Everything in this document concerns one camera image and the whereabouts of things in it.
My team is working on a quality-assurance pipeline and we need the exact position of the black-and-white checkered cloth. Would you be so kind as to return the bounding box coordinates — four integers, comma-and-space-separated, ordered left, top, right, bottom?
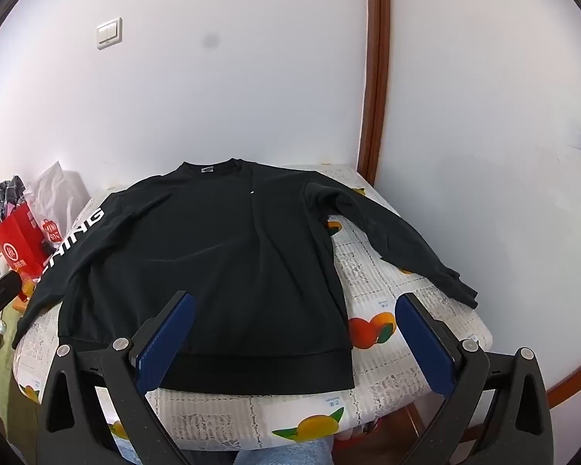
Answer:
0, 176, 27, 224

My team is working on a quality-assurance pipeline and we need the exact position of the black long-sleeve sweatshirt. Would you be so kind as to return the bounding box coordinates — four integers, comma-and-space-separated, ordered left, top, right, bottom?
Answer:
12, 157, 479, 394

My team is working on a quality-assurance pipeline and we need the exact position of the red paper shopping bag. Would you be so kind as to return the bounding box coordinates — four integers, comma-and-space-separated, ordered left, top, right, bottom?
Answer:
0, 202, 48, 278

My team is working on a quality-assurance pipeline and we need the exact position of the white plastic bag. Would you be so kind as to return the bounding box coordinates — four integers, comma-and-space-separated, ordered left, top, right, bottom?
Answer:
24, 161, 94, 253

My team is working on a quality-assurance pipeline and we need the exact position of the person's blue jeans leg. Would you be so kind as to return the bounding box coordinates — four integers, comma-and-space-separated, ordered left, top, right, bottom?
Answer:
235, 438, 335, 465

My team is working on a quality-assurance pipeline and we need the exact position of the fruit-printed tablecloth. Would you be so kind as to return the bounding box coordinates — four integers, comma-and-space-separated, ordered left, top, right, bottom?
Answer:
12, 162, 493, 465

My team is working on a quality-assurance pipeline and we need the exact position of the brown wooden door frame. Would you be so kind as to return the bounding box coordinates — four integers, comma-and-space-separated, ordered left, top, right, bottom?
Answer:
357, 0, 393, 187

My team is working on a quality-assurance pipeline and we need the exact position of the white wall light switch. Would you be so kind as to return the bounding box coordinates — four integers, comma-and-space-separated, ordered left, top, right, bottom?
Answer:
96, 17, 124, 50

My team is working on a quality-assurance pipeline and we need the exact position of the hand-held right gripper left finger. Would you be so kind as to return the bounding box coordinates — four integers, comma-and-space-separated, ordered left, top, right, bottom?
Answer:
38, 291, 197, 465

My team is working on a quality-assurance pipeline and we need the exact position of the brown wooden baseboard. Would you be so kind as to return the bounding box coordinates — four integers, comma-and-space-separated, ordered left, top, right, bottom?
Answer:
545, 336, 581, 410

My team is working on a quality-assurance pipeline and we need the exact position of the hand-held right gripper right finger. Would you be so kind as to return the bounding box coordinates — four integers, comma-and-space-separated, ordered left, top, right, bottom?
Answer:
395, 292, 559, 465

